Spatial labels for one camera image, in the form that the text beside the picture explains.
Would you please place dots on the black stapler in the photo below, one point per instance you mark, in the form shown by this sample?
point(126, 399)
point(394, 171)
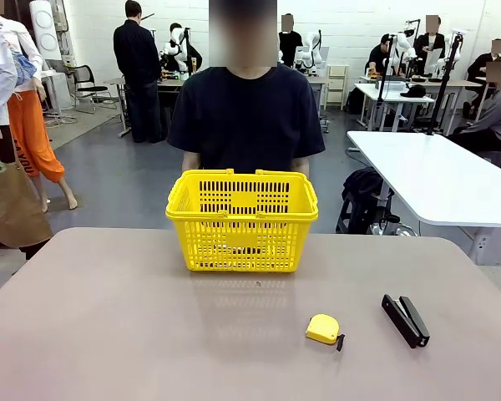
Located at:
point(405, 321)

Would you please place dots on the large white table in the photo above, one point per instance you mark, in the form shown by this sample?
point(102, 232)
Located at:
point(434, 179)

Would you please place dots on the black backpack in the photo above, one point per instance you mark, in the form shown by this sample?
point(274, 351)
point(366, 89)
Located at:
point(361, 188)

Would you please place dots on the seated person in black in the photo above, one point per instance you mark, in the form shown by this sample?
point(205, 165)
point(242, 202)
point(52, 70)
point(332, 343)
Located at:
point(378, 56)

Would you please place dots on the yellow tape measure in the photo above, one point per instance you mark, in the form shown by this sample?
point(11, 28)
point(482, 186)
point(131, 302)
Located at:
point(322, 329)

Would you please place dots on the white drawer cabinet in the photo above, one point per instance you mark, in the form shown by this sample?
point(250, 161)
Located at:
point(337, 83)

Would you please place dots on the white tower air conditioner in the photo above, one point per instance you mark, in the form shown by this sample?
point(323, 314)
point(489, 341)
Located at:
point(46, 25)

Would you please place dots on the black mesh office chair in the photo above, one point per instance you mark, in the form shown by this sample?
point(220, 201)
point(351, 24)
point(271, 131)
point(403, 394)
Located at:
point(89, 83)

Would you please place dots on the person in black t-shirt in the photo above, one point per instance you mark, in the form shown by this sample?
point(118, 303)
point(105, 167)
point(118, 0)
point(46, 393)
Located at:
point(290, 44)

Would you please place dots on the yellow plastic shopping basket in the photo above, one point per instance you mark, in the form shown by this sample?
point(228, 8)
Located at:
point(242, 240)

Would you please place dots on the standing person in black jacket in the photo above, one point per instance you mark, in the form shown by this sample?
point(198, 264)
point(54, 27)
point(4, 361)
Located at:
point(430, 46)

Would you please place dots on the person's right forearm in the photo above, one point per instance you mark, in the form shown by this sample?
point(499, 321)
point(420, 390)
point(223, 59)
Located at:
point(192, 160)

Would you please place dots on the white-topped workbench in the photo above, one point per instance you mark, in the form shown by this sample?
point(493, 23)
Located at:
point(388, 94)

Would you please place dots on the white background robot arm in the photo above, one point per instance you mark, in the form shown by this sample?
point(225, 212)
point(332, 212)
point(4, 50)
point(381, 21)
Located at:
point(405, 48)
point(311, 50)

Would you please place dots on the black cap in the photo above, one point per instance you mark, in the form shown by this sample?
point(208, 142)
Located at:
point(414, 91)

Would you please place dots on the tall black tripod stand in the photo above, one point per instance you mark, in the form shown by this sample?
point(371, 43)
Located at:
point(444, 83)

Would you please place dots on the person in grey sweater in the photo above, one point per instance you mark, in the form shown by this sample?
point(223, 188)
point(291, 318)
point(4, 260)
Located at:
point(497, 117)

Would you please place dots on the person's left forearm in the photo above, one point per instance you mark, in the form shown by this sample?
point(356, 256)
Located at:
point(300, 165)

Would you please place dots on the grey desk with metal legs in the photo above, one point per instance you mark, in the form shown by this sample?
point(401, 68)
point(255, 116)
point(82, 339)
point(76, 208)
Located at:
point(171, 83)

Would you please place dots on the standing man in black clothes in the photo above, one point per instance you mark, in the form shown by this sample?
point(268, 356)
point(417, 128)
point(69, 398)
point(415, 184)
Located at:
point(135, 50)

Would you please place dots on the seated person in dark top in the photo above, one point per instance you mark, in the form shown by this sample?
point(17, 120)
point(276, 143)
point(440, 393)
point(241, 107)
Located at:
point(484, 67)

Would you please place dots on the person in dark navy t-shirt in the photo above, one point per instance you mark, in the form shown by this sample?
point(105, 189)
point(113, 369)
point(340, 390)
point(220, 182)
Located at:
point(246, 117)

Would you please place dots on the person with brown apron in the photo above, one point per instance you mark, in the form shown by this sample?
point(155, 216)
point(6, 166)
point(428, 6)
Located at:
point(8, 200)

